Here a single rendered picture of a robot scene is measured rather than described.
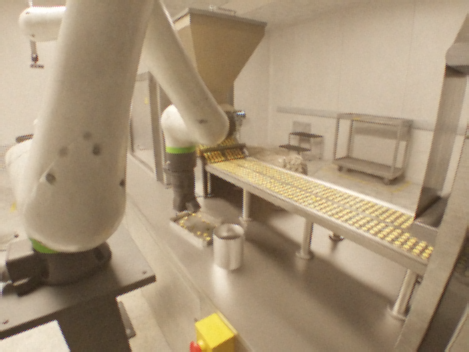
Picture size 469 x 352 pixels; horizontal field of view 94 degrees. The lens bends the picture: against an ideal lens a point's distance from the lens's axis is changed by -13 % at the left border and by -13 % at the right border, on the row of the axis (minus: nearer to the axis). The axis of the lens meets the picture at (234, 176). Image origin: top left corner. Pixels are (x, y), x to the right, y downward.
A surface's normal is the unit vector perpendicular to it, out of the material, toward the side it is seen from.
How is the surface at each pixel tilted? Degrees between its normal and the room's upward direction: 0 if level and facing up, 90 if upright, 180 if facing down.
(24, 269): 81
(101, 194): 84
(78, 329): 90
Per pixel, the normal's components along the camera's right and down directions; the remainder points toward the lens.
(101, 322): 0.60, 0.26
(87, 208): 0.72, 0.07
